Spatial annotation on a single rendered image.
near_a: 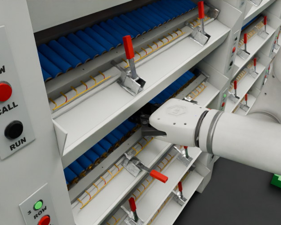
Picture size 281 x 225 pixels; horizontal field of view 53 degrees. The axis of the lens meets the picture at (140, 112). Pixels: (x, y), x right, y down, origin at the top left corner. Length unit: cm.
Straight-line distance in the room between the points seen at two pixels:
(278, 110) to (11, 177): 46
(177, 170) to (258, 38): 74
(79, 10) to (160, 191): 58
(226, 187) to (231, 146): 76
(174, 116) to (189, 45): 18
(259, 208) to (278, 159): 75
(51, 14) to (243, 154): 36
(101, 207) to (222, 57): 55
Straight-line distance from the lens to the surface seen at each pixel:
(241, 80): 137
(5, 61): 28
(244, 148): 50
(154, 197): 80
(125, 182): 58
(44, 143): 34
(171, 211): 101
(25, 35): 28
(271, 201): 128
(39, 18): 31
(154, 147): 65
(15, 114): 30
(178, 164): 88
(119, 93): 46
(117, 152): 58
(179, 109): 58
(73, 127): 40
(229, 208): 119
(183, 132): 53
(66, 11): 33
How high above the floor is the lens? 92
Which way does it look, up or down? 35 degrees down
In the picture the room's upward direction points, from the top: straight up
